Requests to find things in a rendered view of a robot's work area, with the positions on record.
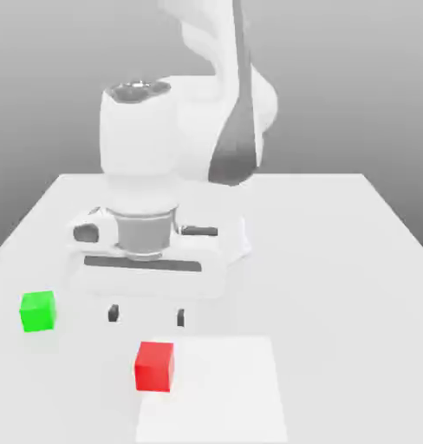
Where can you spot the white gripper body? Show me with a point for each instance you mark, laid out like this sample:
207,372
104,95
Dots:
145,282

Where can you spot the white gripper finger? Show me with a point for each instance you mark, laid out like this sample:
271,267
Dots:
180,317
113,313

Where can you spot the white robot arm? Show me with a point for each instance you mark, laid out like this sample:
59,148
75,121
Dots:
138,138

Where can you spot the small red cube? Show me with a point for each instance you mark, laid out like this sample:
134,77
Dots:
153,367

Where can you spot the small green cube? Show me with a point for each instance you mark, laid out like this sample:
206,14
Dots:
37,312

